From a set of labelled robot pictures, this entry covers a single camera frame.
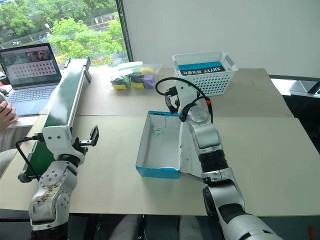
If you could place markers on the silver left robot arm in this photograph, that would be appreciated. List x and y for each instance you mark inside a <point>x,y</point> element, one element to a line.
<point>53,185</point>

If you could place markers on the open grey laptop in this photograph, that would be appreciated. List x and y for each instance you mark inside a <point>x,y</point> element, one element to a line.
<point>30,75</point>

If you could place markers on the bystander light trousers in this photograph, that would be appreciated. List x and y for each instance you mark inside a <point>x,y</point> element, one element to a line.
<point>10,142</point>

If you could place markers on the clear bag of sponges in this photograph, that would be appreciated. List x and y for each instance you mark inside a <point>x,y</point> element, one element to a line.
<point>135,78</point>

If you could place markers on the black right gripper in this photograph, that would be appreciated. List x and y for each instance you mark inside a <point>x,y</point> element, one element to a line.
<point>172,93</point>

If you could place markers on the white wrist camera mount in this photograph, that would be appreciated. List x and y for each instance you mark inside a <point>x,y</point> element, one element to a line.
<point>185,93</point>
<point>56,136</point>

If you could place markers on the white perforated plastic basket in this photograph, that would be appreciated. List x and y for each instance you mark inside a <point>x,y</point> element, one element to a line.
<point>207,82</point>

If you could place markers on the blue white cardboard box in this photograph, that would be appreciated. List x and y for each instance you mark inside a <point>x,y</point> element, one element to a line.
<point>160,147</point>

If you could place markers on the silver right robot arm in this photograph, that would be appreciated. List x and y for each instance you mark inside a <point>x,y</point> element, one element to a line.
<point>212,140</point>

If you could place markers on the green conveyor belt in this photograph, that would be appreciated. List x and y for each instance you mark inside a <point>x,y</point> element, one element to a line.
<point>65,100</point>

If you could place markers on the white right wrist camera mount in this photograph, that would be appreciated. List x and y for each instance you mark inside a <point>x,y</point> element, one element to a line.
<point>185,93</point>

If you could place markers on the black window frame post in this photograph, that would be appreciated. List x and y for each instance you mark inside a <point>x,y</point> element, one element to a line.
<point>125,30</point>

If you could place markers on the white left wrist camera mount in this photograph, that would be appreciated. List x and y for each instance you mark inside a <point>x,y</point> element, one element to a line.
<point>56,136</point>

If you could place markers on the bystander bare hand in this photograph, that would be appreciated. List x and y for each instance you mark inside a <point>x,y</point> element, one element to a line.
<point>7,116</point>

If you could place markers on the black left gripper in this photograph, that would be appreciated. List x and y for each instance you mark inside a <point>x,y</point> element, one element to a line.
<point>80,149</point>

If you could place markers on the blue printed carton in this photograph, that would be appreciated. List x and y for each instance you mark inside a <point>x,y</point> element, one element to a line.
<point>200,68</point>

